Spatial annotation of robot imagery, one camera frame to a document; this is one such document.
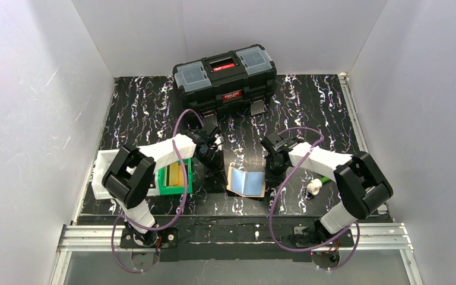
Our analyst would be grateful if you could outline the yellow cards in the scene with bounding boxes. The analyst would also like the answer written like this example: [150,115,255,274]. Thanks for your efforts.
[164,161,185,187]

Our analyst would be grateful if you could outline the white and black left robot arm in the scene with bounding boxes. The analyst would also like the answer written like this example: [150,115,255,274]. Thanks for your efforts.
[101,123,224,235]

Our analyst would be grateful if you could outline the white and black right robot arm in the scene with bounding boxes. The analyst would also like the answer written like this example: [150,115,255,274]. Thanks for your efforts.
[261,133,393,243]

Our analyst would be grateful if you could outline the black plastic toolbox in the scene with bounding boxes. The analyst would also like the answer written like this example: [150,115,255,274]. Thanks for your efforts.
[172,44,277,118]

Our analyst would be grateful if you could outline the white plastic bin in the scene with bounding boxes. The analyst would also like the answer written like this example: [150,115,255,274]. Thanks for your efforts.
[91,149,162,200]

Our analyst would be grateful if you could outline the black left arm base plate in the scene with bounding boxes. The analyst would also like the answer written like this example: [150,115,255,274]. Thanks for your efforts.
[119,227,179,249]

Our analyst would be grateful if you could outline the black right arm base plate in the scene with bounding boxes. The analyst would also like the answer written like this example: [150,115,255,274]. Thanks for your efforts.
[288,226,356,253]

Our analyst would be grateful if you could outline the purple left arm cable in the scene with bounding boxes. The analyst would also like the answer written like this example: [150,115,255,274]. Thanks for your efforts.
[110,109,205,274]

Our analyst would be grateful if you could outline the aluminium front rail frame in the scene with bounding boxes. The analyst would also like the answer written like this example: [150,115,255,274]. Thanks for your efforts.
[50,223,423,284]

